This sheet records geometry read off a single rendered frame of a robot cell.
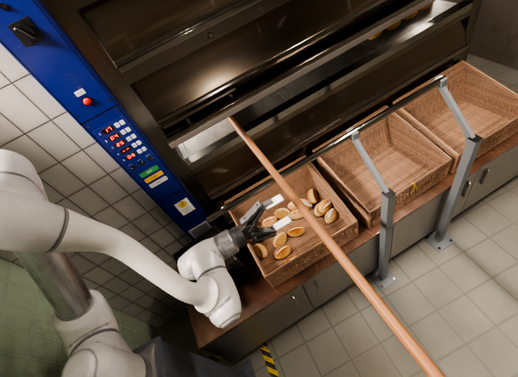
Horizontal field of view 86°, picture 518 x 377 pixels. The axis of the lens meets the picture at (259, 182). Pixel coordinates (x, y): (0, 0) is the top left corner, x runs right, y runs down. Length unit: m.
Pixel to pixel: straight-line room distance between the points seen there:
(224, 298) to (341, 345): 1.27
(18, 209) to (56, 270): 0.34
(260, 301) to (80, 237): 1.05
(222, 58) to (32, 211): 0.87
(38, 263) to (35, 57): 0.62
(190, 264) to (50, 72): 0.77
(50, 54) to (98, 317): 0.85
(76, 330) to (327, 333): 1.44
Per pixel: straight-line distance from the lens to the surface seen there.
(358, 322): 2.07
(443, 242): 2.33
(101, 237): 0.76
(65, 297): 1.06
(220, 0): 1.19
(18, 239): 0.69
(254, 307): 1.57
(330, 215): 1.63
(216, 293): 0.87
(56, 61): 1.16
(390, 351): 2.05
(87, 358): 1.05
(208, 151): 1.42
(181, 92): 1.24
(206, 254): 0.96
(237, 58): 1.27
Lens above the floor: 2.01
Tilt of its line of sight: 46 degrees down
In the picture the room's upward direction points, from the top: 25 degrees counter-clockwise
